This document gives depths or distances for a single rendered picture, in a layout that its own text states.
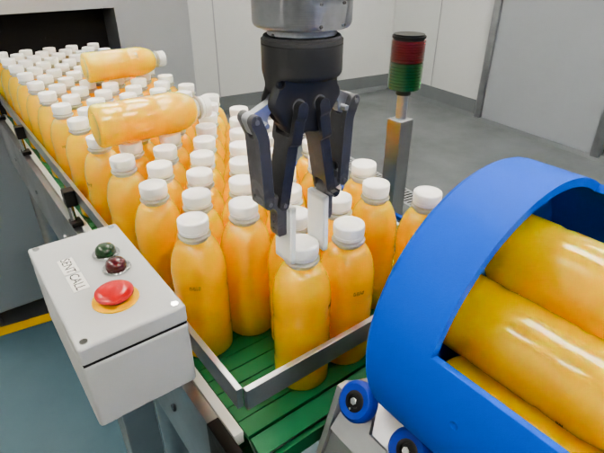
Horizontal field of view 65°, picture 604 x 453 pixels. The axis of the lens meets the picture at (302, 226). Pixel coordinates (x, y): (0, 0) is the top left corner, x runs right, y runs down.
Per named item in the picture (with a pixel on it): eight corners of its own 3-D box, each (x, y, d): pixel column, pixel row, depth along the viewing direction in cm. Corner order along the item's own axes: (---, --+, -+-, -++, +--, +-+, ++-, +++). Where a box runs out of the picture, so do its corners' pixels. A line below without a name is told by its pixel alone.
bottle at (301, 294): (268, 385, 62) (262, 267, 53) (284, 347, 68) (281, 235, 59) (321, 396, 60) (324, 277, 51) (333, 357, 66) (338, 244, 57)
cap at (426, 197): (421, 212, 64) (421, 200, 63) (406, 199, 67) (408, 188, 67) (446, 208, 65) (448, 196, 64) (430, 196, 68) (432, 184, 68)
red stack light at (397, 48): (407, 66, 86) (410, 43, 84) (382, 60, 91) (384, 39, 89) (430, 61, 90) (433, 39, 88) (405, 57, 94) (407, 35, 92)
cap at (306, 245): (280, 262, 54) (279, 249, 53) (290, 245, 57) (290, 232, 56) (314, 268, 53) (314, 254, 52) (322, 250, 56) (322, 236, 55)
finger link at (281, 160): (311, 102, 44) (299, 102, 43) (292, 213, 49) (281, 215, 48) (287, 93, 47) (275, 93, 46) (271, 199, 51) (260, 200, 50)
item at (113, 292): (102, 315, 44) (100, 306, 43) (91, 296, 46) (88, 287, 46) (140, 300, 46) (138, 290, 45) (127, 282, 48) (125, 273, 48)
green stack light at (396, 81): (404, 93, 89) (407, 66, 86) (380, 86, 93) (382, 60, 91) (427, 88, 92) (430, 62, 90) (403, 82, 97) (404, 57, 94)
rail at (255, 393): (247, 411, 53) (246, 392, 51) (244, 405, 53) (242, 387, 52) (468, 279, 74) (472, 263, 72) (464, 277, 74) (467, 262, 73)
